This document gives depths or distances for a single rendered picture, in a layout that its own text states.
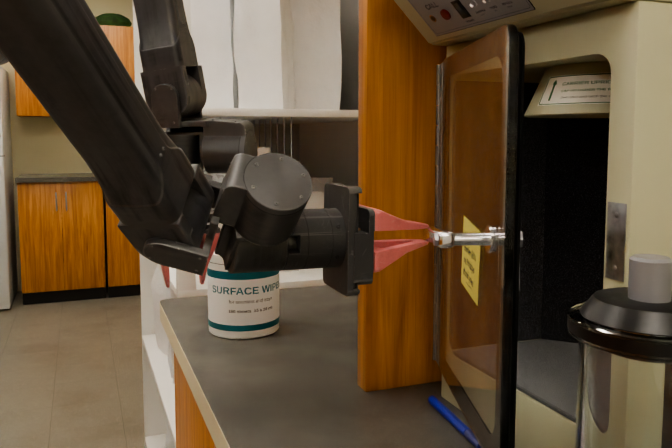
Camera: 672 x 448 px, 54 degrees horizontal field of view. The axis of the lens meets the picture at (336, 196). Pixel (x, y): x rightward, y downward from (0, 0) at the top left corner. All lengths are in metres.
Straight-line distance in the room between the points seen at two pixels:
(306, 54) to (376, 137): 1.07
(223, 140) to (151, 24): 0.17
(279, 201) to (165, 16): 0.41
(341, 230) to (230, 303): 0.59
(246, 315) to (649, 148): 0.76
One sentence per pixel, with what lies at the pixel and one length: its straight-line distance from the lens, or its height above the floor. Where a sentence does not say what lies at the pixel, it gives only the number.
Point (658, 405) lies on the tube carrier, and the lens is 0.50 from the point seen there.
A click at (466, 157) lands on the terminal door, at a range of 0.72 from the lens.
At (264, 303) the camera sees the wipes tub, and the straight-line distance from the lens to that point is 1.19.
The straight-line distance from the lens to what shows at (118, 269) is 5.57.
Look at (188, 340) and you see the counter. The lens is 1.21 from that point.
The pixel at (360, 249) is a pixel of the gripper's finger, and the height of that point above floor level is 1.19.
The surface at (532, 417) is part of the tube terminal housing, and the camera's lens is 0.79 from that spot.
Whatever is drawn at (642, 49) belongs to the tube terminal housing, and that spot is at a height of 1.37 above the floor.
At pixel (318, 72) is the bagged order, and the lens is 1.95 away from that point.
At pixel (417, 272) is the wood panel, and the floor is 1.10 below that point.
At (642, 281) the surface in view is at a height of 1.19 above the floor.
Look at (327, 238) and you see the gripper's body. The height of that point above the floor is 1.20.
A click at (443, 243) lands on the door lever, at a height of 1.20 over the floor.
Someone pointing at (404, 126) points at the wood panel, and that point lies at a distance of 0.92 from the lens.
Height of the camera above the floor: 1.30
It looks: 5 degrees down
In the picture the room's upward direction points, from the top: straight up
